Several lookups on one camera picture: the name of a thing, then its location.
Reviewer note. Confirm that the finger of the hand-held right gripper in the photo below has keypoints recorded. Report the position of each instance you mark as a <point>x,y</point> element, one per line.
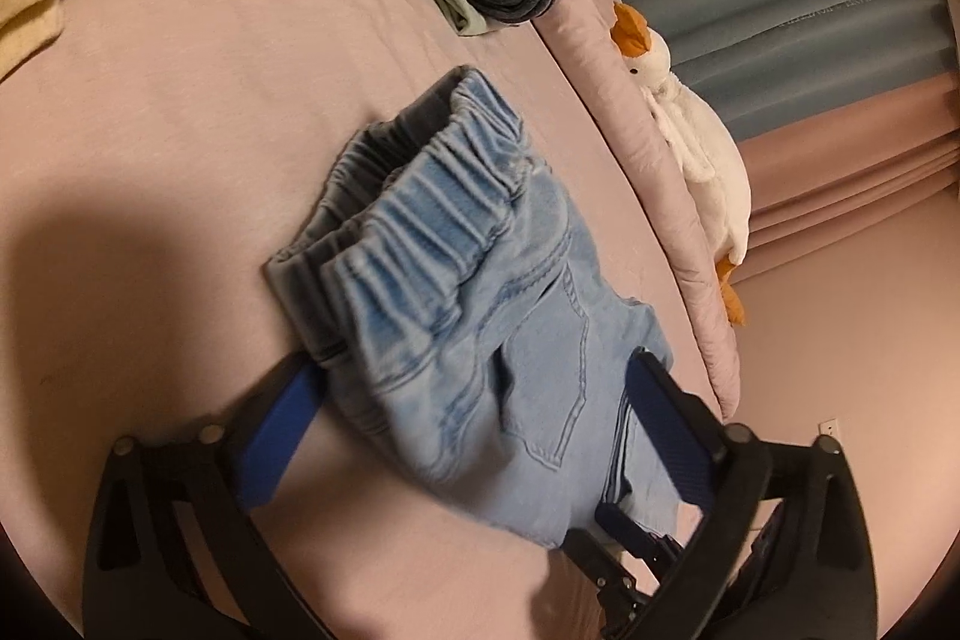
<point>622,529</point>

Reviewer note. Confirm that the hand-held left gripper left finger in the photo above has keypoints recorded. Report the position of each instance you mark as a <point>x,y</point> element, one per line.
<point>281,430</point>

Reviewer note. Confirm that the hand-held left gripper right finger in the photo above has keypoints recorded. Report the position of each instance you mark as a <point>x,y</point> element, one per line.
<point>675,437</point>

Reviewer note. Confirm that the light blue denim pants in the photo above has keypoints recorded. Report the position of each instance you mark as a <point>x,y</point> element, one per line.
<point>465,280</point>

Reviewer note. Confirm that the white goose plush toy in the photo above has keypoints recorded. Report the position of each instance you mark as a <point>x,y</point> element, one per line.
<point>697,160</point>

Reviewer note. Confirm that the pink quilt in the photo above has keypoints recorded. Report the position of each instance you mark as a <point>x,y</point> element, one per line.
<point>637,160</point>

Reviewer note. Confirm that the pink bed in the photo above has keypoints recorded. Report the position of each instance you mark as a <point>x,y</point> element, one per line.
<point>187,123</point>

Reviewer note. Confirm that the pink curtain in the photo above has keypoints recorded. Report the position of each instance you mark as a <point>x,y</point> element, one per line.
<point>862,175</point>

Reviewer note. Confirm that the blue curtain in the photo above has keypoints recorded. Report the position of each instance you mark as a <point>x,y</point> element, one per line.
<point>787,10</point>

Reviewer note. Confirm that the white wall socket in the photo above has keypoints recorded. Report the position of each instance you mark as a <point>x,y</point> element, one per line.
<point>828,427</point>

